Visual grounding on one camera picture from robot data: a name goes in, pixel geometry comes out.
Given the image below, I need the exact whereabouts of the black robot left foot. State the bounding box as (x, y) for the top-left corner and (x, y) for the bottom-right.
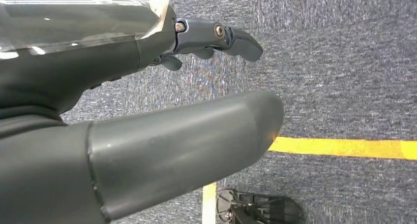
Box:
(215, 189), (303, 224)

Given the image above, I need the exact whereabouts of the yellow floor tape square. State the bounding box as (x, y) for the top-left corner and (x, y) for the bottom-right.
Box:
(202, 137), (417, 224)

